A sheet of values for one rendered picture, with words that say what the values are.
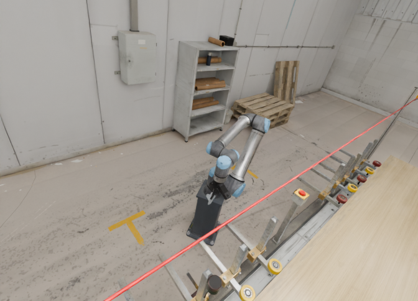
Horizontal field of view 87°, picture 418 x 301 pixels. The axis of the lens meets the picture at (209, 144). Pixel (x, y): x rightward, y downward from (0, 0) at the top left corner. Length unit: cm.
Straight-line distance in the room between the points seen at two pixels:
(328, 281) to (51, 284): 209
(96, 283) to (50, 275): 40
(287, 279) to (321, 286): 20
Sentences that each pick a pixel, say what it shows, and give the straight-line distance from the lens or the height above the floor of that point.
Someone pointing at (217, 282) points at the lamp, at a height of 114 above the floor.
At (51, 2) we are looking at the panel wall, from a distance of 299.
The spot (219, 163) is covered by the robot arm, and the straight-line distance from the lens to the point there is 140.
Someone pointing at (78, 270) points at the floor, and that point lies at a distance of 250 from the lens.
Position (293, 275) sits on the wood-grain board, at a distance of 156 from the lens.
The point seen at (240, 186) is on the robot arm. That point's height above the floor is 85.
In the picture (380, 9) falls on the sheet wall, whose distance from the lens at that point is 880.
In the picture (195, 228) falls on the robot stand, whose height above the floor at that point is 12.
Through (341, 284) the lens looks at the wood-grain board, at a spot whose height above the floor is 90.
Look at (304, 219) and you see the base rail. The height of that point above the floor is 70.
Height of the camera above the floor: 215
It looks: 33 degrees down
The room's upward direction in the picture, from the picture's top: 11 degrees clockwise
